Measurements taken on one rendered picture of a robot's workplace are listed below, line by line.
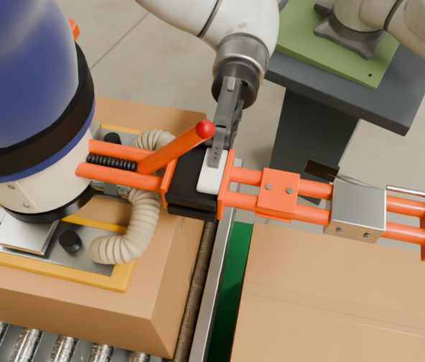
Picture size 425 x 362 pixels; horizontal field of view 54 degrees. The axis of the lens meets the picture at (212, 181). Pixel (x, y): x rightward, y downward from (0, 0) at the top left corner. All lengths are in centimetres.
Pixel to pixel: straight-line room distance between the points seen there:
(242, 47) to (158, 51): 171
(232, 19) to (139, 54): 167
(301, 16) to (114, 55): 131
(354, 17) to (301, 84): 21
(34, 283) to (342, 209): 47
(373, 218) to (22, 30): 45
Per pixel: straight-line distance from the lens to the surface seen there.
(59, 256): 68
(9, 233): 70
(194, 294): 107
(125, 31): 254
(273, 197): 55
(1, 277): 73
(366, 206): 58
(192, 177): 56
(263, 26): 74
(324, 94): 117
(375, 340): 111
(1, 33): 41
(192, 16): 73
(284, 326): 107
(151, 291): 66
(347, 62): 124
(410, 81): 127
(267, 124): 203
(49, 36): 47
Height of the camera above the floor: 157
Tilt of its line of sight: 59 degrees down
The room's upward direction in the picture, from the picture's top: straight up
